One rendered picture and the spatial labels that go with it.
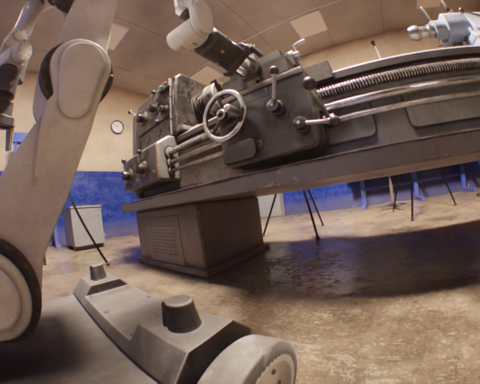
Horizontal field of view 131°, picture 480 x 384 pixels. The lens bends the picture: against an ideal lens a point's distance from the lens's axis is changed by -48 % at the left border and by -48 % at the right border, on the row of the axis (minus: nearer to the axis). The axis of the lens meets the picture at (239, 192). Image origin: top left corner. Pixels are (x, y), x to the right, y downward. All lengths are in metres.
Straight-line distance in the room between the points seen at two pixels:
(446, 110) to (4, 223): 1.13
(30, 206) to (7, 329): 0.16
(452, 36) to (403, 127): 0.75
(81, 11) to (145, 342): 0.59
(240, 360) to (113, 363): 0.17
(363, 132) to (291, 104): 0.29
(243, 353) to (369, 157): 0.56
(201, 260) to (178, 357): 0.93
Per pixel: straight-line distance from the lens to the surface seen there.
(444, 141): 0.69
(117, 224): 4.54
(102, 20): 0.53
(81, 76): 0.36
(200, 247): 1.12
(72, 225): 2.92
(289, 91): 0.76
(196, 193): 0.94
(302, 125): 0.65
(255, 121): 0.78
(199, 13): 0.56
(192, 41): 0.58
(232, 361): 0.24
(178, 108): 1.42
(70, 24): 0.50
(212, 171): 1.11
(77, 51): 0.39
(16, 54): 0.69
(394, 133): 0.83
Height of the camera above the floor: 0.36
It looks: 3 degrees up
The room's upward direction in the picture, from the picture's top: 7 degrees counter-clockwise
